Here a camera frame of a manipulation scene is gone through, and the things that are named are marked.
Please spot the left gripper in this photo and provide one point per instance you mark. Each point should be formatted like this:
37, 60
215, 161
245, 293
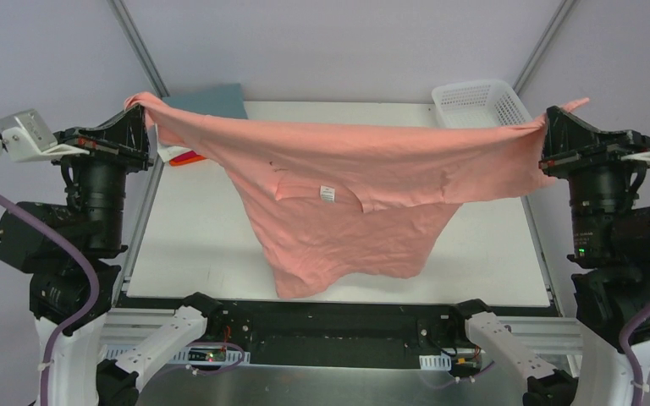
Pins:
106, 155

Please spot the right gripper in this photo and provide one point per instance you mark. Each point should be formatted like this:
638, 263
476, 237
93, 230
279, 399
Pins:
592, 160

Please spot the salmon pink t-shirt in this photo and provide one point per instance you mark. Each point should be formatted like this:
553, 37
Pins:
329, 200

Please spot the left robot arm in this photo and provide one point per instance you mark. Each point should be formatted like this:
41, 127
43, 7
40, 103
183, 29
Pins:
68, 252

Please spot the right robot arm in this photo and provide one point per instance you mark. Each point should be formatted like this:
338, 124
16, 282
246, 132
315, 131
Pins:
611, 239

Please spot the folded white t-shirt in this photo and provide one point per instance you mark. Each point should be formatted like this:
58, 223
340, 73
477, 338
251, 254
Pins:
168, 152

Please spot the folded orange t-shirt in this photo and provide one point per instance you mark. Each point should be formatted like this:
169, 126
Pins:
179, 161

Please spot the folded magenta t-shirt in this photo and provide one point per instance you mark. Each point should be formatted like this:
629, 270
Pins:
191, 155

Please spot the white plastic basket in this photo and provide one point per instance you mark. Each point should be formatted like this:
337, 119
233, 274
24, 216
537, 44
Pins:
478, 104

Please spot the folded blue-grey t-shirt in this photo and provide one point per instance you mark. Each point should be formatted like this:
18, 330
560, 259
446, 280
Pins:
225, 101

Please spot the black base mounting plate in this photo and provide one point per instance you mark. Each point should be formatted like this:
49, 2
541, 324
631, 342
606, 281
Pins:
321, 334

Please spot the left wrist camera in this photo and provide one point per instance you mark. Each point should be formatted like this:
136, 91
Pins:
25, 137

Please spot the aluminium corner post left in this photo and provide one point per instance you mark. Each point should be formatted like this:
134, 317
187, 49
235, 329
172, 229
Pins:
138, 45

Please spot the aluminium corner post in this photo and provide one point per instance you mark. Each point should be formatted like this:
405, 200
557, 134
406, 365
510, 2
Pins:
138, 45
551, 30

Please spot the aluminium corner post right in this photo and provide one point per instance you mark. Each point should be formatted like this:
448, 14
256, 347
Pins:
551, 30

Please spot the left white slotted duct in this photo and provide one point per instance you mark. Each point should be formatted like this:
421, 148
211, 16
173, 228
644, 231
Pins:
197, 355

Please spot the white slotted duct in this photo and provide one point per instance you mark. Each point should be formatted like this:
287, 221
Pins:
437, 362
197, 355

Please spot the right white slotted duct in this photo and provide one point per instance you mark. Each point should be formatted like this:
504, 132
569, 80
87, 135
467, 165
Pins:
437, 362

